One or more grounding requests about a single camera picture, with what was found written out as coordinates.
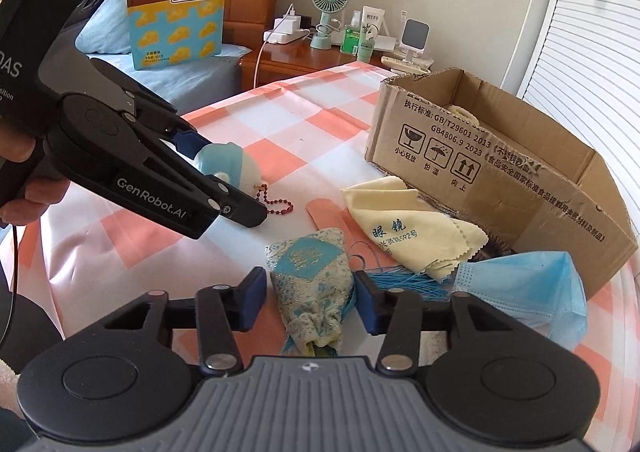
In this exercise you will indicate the person's left hand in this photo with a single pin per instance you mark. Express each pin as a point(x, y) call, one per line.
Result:
point(37, 199)

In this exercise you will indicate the green hand sanitizer bottle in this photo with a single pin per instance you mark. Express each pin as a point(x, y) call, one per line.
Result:
point(350, 35)

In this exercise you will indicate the embroidered sachet with blue tassel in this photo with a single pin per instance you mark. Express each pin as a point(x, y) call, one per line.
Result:
point(305, 277)

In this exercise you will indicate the brown hair scrunchie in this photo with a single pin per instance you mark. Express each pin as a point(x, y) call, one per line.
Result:
point(492, 249)

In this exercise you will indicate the yellow blue snack bag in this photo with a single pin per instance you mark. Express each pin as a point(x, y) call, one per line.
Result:
point(175, 32)

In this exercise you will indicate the white standing mirror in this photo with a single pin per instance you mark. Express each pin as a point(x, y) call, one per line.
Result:
point(416, 32)

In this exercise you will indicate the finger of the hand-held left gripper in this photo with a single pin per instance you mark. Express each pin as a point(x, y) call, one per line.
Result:
point(240, 209)
point(187, 142)

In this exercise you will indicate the white louvered wardrobe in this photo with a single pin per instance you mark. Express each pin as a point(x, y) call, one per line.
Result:
point(590, 57)

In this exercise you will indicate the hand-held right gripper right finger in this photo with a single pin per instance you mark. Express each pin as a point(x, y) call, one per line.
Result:
point(367, 304)

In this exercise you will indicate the white power strip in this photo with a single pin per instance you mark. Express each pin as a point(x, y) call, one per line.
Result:
point(285, 36)

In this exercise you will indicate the wooden nightstand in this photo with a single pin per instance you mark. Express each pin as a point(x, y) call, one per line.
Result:
point(295, 57)

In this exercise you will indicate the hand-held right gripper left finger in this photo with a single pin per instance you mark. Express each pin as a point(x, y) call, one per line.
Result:
point(254, 299)

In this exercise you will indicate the light blue pillow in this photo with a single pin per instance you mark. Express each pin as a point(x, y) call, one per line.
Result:
point(102, 30)

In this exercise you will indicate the light blue bed sheet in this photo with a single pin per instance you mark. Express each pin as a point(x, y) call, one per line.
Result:
point(200, 72)

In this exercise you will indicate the blue face mask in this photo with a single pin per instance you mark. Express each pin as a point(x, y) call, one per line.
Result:
point(520, 287)

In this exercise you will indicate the orange white checked tablecloth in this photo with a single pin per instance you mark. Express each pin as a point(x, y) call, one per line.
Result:
point(310, 122)

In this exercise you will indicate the yellow lens cleaning cloth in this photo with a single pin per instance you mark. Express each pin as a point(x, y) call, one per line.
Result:
point(395, 212)

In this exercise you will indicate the white charger plug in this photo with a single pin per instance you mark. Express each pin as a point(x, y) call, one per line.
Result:
point(287, 23)

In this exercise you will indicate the cream fabric roll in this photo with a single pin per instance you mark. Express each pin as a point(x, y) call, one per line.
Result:
point(462, 113)

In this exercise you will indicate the cardboard box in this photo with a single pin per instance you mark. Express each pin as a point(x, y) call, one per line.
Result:
point(500, 167)

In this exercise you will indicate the white remote control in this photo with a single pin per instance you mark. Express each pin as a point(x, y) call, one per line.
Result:
point(407, 63)

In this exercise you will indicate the white cosmetic tube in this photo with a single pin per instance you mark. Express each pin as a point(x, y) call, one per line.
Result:
point(371, 22)

